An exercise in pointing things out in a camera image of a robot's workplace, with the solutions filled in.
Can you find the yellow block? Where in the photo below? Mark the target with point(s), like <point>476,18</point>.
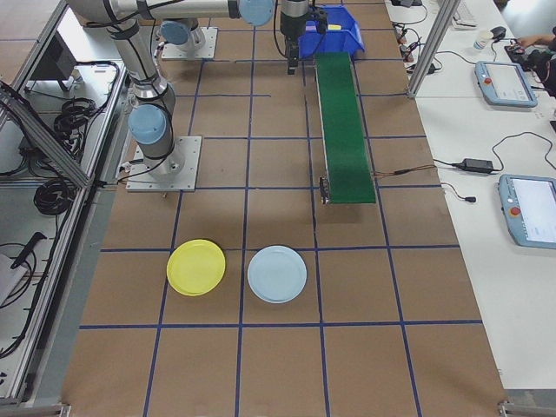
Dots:
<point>334,27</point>

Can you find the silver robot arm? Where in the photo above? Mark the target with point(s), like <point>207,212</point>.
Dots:
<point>147,82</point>
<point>176,32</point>

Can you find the operator forearm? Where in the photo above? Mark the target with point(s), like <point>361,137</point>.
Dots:
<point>547,40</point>

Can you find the light blue plate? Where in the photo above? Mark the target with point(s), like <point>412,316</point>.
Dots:
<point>277,274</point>

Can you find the yellow plate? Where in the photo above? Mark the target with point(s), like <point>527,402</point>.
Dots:
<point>196,267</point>

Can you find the operator hand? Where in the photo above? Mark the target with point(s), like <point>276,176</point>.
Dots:
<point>529,41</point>

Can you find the blue plastic storage bin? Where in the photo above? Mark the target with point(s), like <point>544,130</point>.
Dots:
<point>334,43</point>

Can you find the green conveyor belt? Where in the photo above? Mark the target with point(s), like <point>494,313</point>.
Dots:
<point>345,130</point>

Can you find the small circuit board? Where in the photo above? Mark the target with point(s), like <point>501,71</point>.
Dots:
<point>401,31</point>
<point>409,52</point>

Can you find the small black power adapter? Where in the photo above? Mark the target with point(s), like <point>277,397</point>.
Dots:
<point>430,68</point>

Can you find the white keyboard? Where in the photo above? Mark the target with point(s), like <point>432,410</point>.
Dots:
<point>465,15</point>

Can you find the white paper cup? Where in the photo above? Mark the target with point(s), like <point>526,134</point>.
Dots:
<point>481,41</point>

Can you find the black computer mouse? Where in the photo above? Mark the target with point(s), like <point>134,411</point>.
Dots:
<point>498,31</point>

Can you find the light blue teach pendant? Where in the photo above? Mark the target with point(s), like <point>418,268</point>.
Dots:
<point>506,84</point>
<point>530,208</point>

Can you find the black electronics device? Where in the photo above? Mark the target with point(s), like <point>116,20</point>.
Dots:
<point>517,53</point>

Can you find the black box device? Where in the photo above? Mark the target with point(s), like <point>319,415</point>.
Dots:
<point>56,56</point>

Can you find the white paper sheet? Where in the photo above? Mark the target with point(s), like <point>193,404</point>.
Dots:
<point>8,278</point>

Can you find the aluminium corner bar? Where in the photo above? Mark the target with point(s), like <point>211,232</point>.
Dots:
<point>527,409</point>
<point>35,410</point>

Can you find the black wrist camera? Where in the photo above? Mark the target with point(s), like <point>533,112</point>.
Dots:
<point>320,21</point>

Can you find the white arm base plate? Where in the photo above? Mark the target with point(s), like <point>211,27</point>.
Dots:
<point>191,165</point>
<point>210,43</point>

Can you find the aluminium profile post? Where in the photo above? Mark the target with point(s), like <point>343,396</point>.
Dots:
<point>430,52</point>

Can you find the V-shaped metal bar frame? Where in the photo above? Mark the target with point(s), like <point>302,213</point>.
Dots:
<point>43,139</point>

